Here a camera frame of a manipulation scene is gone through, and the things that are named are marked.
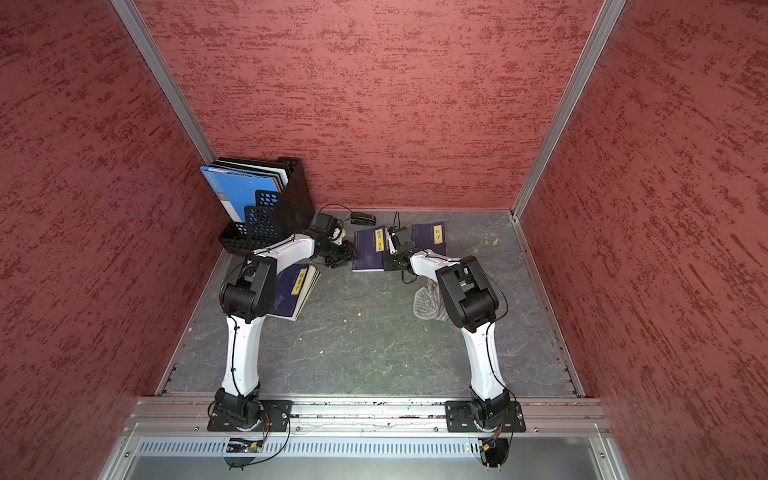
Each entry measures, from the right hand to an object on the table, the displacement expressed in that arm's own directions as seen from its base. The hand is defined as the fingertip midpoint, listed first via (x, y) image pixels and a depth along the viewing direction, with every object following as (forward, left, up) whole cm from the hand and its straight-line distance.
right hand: (388, 263), depth 105 cm
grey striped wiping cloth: (-16, -13, +1) cm, 21 cm away
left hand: (-1, +12, +2) cm, 12 cm away
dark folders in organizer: (+15, +34, +31) cm, 48 cm away
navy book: (-12, +30, +6) cm, 33 cm away
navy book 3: (+12, -16, 0) cm, 20 cm away
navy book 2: (+5, +7, +2) cm, 9 cm away
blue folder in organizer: (+10, +46, +28) cm, 55 cm away
